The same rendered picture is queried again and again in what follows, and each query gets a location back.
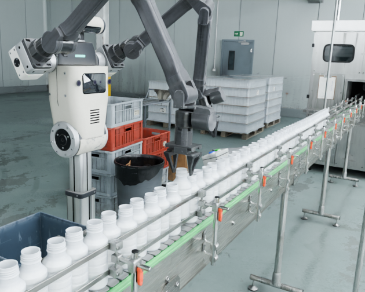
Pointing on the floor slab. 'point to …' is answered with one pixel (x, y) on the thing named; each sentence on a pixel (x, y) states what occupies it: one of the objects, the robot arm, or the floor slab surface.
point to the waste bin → (137, 176)
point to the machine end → (347, 83)
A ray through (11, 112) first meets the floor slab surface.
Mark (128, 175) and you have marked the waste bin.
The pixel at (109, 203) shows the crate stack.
